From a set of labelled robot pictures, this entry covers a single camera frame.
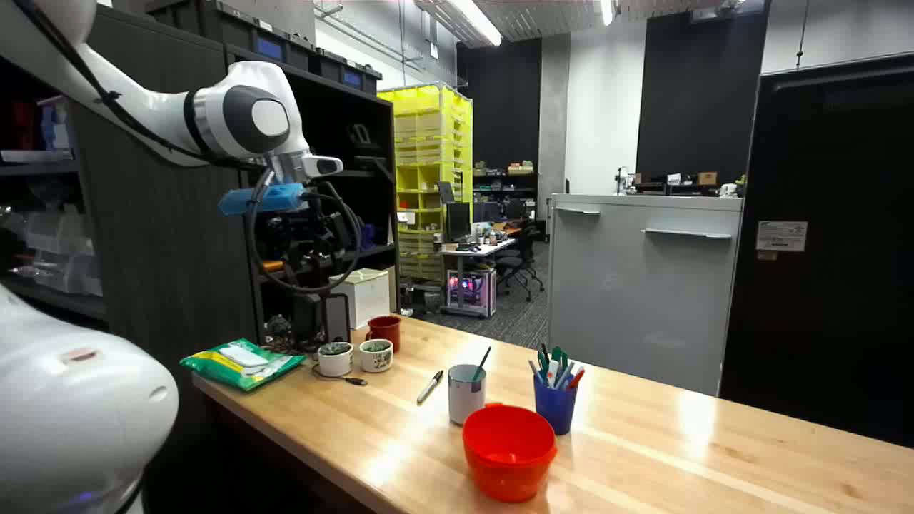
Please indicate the yellow shelf rack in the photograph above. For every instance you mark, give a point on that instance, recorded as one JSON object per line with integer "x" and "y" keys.
{"x": 431, "y": 164}

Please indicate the red plastic bowl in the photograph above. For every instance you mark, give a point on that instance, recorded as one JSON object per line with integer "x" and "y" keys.
{"x": 508, "y": 451}

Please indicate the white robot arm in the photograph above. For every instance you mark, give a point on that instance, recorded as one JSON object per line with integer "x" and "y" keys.
{"x": 83, "y": 412}

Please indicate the white plant pot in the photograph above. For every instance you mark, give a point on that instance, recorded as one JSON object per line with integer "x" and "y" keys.
{"x": 376, "y": 355}
{"x": 336, "y": 358}

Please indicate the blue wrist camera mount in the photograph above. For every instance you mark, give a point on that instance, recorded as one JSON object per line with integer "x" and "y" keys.
{"x": 271, "y": 199}

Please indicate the markers in blue cup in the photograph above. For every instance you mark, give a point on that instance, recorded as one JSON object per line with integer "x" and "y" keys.
{"x": 556, "y": 369}

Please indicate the white plant pot right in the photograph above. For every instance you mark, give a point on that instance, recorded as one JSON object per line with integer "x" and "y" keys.
{"x": 376, "y": 355}

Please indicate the white box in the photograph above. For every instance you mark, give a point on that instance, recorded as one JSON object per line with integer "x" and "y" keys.
{"x": 361, "y": 298}

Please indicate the black storage shelf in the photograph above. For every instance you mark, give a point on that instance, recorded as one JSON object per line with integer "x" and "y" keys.
{"x": 169, "y": 268}

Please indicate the white plant pot left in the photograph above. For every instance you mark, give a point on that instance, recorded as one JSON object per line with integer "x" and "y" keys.
{"x": 336, "y": 358}

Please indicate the grey white cup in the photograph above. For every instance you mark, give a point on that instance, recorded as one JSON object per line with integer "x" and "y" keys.
{"x": 466, "y": 391}

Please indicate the green marker in grey cup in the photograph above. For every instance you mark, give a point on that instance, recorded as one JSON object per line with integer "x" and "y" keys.
{"x": 481, "y": 365}

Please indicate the red mug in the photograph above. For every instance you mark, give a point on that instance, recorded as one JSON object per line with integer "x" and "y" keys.
{"x": 383, "y": 328}

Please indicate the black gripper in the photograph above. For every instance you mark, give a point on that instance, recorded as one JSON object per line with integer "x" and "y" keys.
{"x": 319, "y": 239}

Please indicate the blue pen cup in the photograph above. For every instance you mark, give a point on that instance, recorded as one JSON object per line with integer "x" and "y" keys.
{"x": 556, "y": 404}

